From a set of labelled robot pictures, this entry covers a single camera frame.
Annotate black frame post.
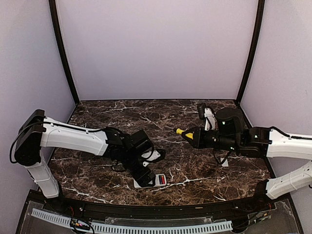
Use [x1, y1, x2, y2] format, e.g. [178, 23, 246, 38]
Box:
[236, 0, 265, 106]
[48, 0, 80, 105]

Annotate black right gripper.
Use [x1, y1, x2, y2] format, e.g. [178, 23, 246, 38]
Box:
[182, 126, 240, 152]

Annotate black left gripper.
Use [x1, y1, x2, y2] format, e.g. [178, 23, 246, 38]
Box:
[121, 150, 156, 188]

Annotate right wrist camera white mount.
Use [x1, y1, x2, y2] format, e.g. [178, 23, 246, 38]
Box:
[197, 103, 216, 131]

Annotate grey battery cover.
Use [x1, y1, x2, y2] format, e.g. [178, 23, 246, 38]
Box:
[218, 157, 229, 167]

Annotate right black frame post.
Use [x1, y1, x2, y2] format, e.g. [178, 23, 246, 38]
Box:
[236, 0, 265, 106]

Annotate grey remote control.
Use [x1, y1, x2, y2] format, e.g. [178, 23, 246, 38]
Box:
[133, 174, 167, 189]

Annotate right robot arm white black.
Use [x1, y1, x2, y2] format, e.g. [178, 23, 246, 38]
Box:
[176, 104, 312, 212]

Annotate white slotted cable duct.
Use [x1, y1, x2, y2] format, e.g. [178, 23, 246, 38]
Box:
[31, 208, 233, 234]

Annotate yellow handle screwdriver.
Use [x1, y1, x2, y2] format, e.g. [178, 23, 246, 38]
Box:
[175, 128, 194, 139]

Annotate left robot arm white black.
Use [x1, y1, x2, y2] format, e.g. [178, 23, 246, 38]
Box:
[9, 109, 156, 213]

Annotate left black frame post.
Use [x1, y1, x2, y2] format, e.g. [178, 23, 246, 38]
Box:
[48, 0, 80, 105]

